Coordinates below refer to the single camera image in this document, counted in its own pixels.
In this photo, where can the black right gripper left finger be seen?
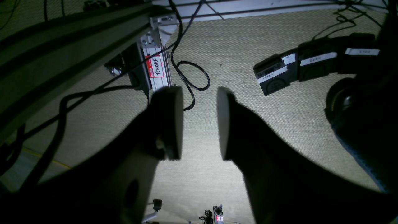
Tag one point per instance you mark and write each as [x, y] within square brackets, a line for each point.
[113, 186]

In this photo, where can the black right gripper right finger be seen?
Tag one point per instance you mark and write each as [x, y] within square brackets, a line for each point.
[285, 187]

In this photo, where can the black round wheel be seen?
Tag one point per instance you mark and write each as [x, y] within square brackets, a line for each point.
[362, 110]

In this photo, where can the black labelled power adapter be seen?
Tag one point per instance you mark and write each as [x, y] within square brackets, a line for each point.
[315, 59]

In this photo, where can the aluminium frame leg with label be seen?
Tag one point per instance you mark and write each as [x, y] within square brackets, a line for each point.
[154, 44]

